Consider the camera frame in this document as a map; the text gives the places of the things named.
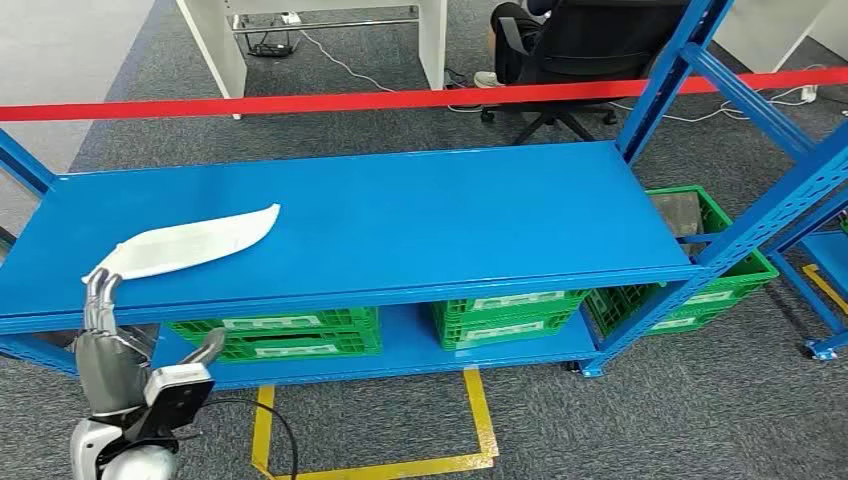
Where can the white desk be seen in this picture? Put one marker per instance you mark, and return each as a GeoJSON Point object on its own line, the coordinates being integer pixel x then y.
{"type": "Point", "coordinates": [212, 46]}

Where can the white curved plastic part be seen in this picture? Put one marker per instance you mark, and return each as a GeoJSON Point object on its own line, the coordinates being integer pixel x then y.
{"type": "Point", "coordinates": [192, 242]}

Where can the black office chair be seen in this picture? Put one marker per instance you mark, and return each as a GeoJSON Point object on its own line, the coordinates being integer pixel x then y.
{"type": "Point", "coordinates": [596, 40]}

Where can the blue metal shelf rack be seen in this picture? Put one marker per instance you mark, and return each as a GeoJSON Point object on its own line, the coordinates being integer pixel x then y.
{"type": "Point", "coordinates": [825, 248]}
{"type": "Point", "coordinates": [424, 218]}

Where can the white power strip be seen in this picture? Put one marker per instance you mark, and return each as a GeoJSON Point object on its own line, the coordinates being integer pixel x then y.
{"type": "Point", "coordinates": [808, 93]}
{"type": "Point", "coordinates": [291, 18]}

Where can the white furniture panel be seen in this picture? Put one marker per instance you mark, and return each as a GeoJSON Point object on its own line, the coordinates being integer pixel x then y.
{"type": "Point", "coordinates": [762, 26]}

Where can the person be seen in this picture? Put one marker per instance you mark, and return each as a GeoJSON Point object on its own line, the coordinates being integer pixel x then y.
{"type": "Point", "coordinates": [510, 40]}

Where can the red barrier belt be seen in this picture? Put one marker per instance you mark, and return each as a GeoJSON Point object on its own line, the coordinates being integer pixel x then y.
{"type": "Point", "coordinates": [331, 102]}

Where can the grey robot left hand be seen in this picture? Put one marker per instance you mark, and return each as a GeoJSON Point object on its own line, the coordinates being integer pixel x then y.
{"type": "Point", "coordinates": [109, 371]}

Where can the brown cardboard piece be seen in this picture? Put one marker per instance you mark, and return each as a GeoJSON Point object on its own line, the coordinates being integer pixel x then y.
{"type": "Point", "coordinates": [679, 215]}

